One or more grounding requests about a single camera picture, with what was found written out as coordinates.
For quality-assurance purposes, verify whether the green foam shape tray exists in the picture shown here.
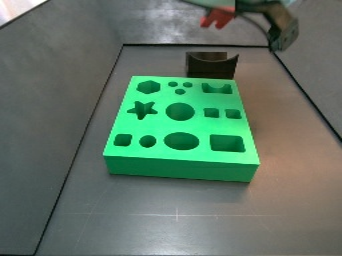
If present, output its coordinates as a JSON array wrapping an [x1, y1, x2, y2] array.
[[103, 76, 259, 182]]

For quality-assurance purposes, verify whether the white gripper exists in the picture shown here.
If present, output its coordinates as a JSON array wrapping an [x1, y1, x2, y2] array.
[[182, 0, 301, 10]]

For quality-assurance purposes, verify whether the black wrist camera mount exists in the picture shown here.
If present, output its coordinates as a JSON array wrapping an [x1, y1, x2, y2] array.
[[237, 0, 300, 52]]

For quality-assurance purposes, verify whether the black curved fixture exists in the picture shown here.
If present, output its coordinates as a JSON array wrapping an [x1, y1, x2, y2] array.
[[186, 52, 239, 79]]

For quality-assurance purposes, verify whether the red square-circle object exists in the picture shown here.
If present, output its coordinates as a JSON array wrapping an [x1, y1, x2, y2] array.
[[201, 8, 235, 29]]

